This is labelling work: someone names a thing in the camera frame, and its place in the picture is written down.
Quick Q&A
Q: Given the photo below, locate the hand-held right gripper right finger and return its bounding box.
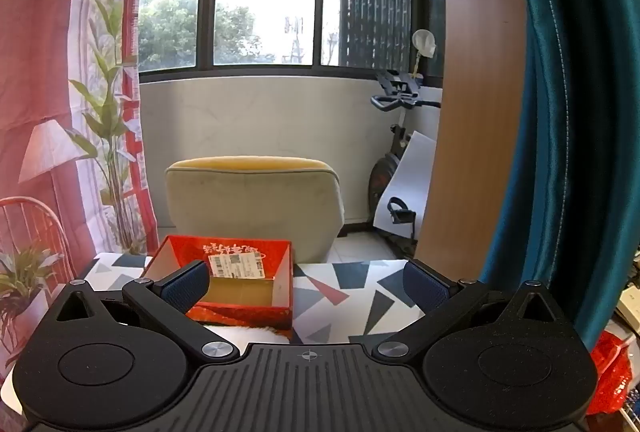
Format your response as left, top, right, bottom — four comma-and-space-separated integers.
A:
372, 259, 583, 360

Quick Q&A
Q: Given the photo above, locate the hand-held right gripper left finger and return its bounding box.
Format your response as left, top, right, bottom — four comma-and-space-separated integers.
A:
34, 261, 241, 366

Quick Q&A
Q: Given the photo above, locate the red cardboard box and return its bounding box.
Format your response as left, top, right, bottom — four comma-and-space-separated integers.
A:
140, 234, 295, 340

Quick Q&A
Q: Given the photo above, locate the white fluffy cloth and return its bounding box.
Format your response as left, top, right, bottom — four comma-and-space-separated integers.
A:
210, 323, 291, 353

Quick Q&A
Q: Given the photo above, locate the yellow beige armchair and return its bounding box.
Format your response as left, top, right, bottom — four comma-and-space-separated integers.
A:
165, 156, 346, 263

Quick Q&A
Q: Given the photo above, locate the white board sheet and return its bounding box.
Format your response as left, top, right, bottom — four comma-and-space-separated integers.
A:
372, 130, 438, 237

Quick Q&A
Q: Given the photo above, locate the black exercise bike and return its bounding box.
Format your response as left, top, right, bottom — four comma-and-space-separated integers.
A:
369, 69, 443, 257

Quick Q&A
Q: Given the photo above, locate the wooden door panel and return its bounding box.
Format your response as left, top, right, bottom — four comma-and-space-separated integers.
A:
415, 0, 531, 273

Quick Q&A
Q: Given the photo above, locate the red plastic bag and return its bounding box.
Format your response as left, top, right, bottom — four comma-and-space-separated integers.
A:
585, 331, 633, 415

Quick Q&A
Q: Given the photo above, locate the teal curtain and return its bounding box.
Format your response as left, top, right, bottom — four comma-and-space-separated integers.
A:
480, 0, 640, 348

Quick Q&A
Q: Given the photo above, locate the white net on stick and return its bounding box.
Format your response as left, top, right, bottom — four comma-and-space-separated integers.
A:
411, 29, 437, 77

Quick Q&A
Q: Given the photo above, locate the pink printed backdrop cloth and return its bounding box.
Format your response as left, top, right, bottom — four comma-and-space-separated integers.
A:
0, 0, 160, 393

